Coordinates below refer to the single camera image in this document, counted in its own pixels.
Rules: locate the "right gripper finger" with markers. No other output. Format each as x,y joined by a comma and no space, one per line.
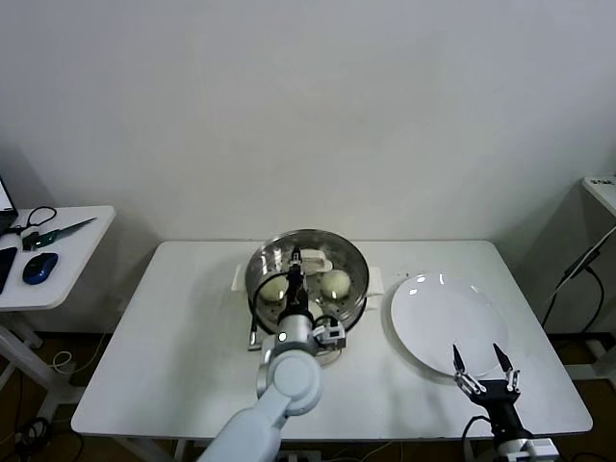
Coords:
466,380
514,380

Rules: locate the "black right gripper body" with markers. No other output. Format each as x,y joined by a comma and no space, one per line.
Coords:
500,406

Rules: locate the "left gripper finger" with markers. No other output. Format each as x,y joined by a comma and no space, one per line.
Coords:
303,280
296,257

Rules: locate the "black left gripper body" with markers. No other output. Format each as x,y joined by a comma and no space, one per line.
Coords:
297,303

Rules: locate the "white steamed baozi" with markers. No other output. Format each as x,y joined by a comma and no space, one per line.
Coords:
336,284
316,310
272,291

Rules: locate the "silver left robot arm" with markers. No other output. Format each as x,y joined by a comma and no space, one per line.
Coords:
293,380

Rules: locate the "stainless steel steamer basket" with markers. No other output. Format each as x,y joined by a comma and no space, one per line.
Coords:
358,289

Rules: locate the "white round plate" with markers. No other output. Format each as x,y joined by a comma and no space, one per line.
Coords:
443,317

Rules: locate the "white electric cooking pot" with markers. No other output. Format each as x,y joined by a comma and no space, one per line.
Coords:
375,284

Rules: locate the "white power strip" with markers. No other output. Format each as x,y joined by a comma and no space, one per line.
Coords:
308,457

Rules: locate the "small white side table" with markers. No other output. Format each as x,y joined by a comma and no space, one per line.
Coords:
86,269

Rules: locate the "green and black blade tool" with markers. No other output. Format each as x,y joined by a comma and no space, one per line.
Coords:
53,235

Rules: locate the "blue computer mouse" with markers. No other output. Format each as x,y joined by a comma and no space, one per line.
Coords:
40,268

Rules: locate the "black phone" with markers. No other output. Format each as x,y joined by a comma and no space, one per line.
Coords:
6,269

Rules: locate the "black laptop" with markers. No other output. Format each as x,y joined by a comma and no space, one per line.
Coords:
4,197

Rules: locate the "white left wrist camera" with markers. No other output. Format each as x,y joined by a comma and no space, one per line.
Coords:
331,337

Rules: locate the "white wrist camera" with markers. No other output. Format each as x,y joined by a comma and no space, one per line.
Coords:
544,447
331,337

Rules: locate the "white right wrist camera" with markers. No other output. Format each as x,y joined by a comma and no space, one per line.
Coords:
544,447

